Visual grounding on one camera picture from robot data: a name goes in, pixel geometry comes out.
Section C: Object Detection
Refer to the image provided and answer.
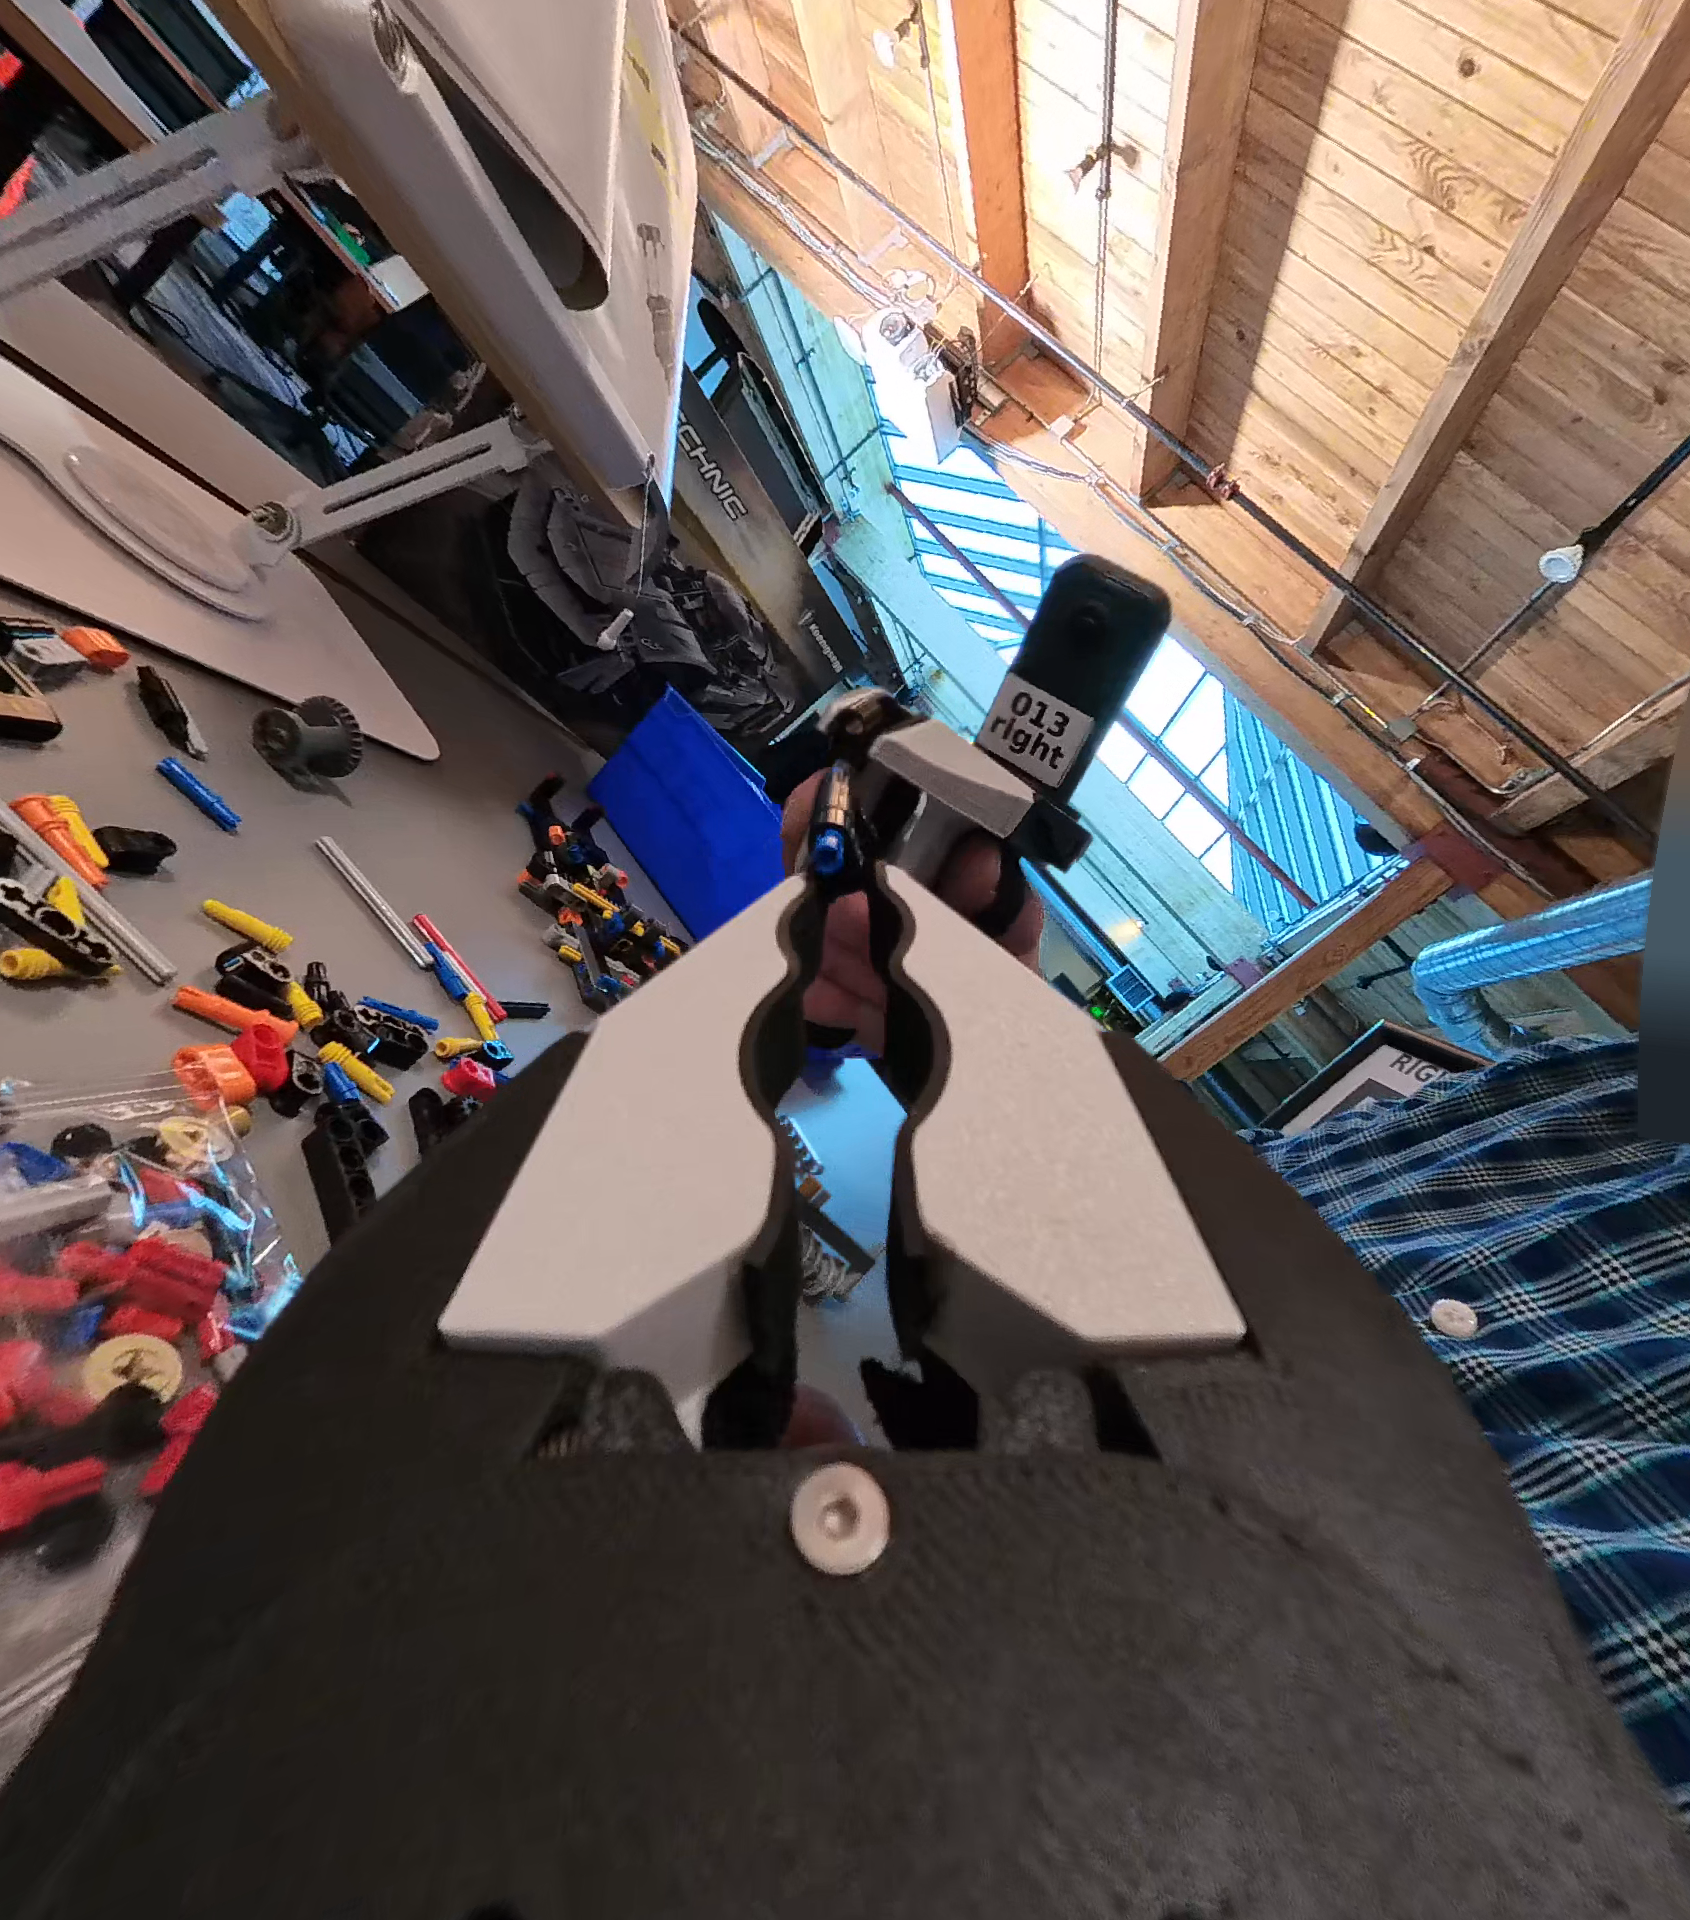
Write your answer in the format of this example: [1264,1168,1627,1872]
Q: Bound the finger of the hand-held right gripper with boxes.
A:
[845,716,1040,890]

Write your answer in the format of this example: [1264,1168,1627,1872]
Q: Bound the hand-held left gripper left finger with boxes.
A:
[436,874,811,1454]

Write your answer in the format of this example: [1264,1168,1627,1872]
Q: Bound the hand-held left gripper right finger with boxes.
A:
[861,866,1252,1454]

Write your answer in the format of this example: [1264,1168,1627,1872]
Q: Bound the black lego beam blue pins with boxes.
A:
[806,756,868,906]

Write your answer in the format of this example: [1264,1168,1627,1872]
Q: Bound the red lego axle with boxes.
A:
[410,913,513,1026]

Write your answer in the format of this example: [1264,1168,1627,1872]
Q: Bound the partly built lego model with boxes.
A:
[518,776,690,1010]

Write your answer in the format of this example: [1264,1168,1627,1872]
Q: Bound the black lego set box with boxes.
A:
[506,276,855,739]

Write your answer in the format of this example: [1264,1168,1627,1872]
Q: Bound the pile of loose lego pieces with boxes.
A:
[0,547,555,1249]

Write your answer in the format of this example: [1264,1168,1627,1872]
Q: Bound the clear bag of lego parts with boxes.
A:
[0,1051,297,1652]

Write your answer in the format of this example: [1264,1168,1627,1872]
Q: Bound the person's right hand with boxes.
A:
[780,776,1050,1057]

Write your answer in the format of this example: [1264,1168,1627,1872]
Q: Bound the large window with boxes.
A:
[702,225,1403,941]

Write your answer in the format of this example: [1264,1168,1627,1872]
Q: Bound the black ceiling pipe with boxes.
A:
[676,26,1661,846]

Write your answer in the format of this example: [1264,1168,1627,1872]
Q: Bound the blue plastic bin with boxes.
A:
[585,687,790,942]

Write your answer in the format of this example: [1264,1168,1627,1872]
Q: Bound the framed sign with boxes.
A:
[1272,1021,1503,1137]

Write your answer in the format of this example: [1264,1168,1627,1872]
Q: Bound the black gear wheel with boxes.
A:
[250,694,369,793]

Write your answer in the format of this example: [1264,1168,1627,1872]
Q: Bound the blue plaid shirt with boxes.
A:
[1246,1035,1690,1920]

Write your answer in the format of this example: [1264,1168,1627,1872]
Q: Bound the white stand base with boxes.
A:
[0,353,447,763]

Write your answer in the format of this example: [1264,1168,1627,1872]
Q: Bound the metal air duct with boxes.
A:
[1410,874,1659,1057]

